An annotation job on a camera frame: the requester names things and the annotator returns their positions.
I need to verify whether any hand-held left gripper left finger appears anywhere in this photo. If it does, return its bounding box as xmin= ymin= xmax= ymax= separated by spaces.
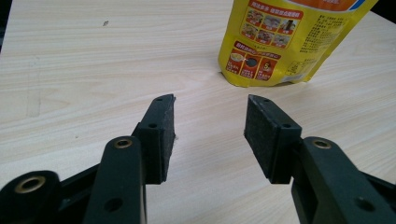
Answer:
xmin=82 ymin=93 xmax=177 ymax=224

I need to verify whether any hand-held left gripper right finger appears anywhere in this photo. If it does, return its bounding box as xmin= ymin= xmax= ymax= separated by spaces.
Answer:
xmin=244 ymin=94 xmax=396 ymax=224

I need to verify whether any yellow seasoning pouch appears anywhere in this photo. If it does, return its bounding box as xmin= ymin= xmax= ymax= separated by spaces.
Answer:
xmin=218 ymin=0 xmax=379 ymax=88

